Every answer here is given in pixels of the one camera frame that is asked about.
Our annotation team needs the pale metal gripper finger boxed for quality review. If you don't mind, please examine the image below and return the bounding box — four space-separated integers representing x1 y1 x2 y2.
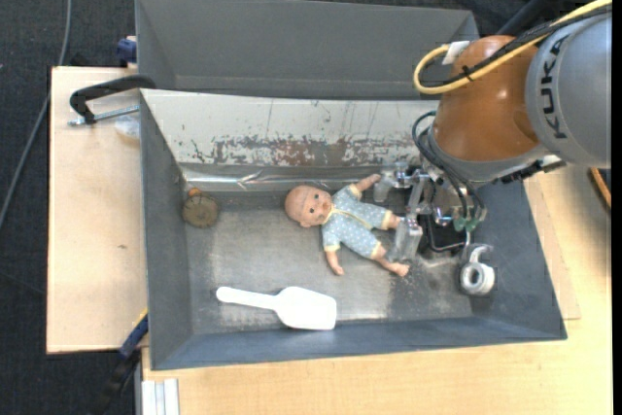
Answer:
387 214 424 264
372 167 406 204

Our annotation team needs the black flat box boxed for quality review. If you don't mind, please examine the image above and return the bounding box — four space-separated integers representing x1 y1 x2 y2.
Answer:
417 210 469 257

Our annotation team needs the baby doll in blue suit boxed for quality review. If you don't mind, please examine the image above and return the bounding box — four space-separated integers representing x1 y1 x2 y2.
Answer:
284 173 412 279

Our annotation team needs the white plastic scoop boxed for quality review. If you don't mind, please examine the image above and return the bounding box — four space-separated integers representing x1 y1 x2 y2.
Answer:
215 285 338 331

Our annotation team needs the grey metal bin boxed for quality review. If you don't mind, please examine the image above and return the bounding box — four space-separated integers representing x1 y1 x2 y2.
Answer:
133 0 569 371

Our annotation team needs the brown round brush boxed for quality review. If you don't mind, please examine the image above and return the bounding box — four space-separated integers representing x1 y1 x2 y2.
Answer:
182 188 220 229

